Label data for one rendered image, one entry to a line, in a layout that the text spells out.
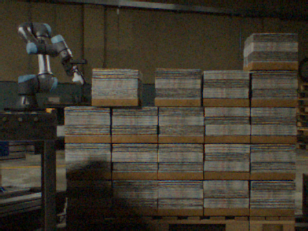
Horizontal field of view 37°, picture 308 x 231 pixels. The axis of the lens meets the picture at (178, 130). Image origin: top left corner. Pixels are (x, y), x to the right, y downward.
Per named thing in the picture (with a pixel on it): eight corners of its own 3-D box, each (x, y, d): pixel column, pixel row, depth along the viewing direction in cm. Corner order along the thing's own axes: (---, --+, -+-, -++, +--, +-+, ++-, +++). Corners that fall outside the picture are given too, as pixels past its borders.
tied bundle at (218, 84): (200, 106, 327) (200, 74, 326) (241, 107, 327) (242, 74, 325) (202, 107, 289) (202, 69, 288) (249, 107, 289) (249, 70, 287)
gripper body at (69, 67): (71, 78, 310) (62, 62, 309) (82, 71, 310) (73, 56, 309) (68, 77, 302) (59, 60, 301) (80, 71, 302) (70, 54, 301)
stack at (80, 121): (77, 223, 330) (76, 106, 326) (240, 223, 331) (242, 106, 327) (64, 238, 292) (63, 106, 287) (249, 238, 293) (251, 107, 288)
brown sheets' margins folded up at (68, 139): (78, 203, 329) (77, 131, 327) (240, 203, 330) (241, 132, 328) (64, 216, 291) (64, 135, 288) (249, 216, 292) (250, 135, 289)
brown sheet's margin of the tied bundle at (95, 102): (95, 105, 301) (95, 98, 301) (140, 105, 301) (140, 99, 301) (91, 105, 285) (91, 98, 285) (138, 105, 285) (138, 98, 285)
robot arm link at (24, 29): (12, 18, 333) (30, 41, 297) (28, 19, 339) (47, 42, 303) (11, 34, 338) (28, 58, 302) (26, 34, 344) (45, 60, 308)
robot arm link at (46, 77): (34, 95, 331) (26, 26, 343) (54, 96, 339) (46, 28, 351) (38, 90, 322) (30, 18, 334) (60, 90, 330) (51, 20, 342)
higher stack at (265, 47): (239, 223, 331) (242, 41, 325) (281, 223, 332) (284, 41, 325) (248, 238, 293) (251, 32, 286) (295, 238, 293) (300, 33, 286)
